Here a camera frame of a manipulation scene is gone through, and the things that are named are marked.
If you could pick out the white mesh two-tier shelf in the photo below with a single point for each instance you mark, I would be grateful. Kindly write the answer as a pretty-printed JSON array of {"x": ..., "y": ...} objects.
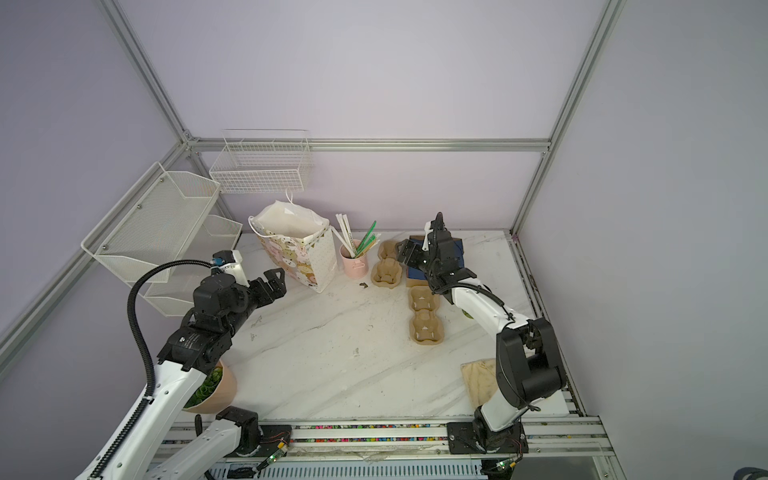
[{"x": 166, "y": 216}]

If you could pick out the cartoon animal paper gift bag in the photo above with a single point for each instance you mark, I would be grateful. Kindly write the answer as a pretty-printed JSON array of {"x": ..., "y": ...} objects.
[{"x": 298, "y": 240}]

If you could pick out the white wire basket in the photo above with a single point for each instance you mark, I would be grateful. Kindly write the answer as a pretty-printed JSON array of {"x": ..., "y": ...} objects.
[{"x": 254, "y": 161}]

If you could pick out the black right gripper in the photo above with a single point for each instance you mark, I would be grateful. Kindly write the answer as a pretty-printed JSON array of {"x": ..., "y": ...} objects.
[{"x": 414, "y": 250}]

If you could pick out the brown pulp cup carrier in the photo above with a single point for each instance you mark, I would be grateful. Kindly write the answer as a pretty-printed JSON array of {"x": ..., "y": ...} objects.
[{"x": 425, "y": 327}]

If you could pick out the stacked brown pulp cup carriers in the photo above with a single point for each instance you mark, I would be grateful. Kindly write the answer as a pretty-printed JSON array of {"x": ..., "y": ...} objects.
[{"x": 387, "y": 272}]

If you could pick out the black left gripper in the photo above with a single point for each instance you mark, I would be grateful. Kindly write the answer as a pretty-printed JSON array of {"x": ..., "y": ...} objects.
[{"x": 276, "y": 286}]

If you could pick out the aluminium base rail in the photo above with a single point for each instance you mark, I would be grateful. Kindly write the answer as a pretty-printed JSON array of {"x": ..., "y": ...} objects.
[{"x": 572, "y": 447}]

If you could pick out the pink metal straw bucket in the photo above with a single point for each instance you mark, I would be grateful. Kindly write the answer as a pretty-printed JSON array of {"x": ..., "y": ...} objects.
[{"x": 354, "y": 268}]

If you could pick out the brown paper wrapped straw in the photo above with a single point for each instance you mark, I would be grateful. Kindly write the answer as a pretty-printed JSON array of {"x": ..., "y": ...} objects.
[{"x": 368, "y": 247}]

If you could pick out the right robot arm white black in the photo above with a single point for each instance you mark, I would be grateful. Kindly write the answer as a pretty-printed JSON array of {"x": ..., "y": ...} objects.
[{"x": 529, "y": 368}]

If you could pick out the green wrapped straw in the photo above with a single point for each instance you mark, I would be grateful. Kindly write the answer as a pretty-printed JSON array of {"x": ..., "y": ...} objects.
[{"x": 367, "y": 239}]

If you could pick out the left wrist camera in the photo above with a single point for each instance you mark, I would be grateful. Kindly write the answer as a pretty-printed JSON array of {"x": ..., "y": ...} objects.
[{"x": 230, "y": 262}]

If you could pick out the cardboard box of blue napkins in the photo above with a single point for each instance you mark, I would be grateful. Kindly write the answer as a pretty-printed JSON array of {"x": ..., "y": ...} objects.
[{"x": 415, "y": 277}]

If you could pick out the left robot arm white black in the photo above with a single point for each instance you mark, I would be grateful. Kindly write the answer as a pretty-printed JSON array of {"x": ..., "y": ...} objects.
[{"x": 133, "y": 445}]

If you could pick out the beige cloth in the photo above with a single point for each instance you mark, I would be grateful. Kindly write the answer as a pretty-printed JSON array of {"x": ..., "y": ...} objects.
[{"x": 480, "y": 381}]

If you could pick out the white wrapped straw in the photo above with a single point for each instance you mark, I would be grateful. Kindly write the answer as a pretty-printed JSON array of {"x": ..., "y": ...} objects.
[{"x": 345, "y": 235}]

